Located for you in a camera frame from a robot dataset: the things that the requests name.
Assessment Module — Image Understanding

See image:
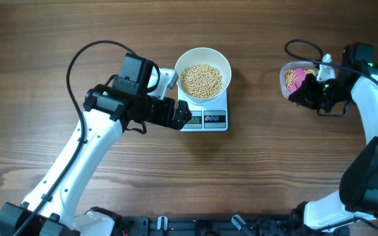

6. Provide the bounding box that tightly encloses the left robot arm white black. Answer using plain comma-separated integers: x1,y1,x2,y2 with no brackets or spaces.
0,53,191,235

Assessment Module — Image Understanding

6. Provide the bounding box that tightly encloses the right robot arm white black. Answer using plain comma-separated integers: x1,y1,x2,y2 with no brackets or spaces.
281,43,378,235

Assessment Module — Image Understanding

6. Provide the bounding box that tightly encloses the pink plastic measuring scoop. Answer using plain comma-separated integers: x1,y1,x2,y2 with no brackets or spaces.
285,69,306,94

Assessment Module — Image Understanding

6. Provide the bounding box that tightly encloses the white round bowl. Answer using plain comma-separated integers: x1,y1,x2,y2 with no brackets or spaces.
175,47,232,104

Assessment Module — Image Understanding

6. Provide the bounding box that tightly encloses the white digital kitchen scale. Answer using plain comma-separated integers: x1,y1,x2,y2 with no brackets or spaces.
178,89,228,132

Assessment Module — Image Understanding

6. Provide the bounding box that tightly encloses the clear container of soybeans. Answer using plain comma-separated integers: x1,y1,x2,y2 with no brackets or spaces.
280,61,318,99

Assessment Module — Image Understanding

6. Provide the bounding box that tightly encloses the soybeans pile in bowl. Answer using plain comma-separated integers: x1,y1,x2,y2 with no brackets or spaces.
180,64,222,99

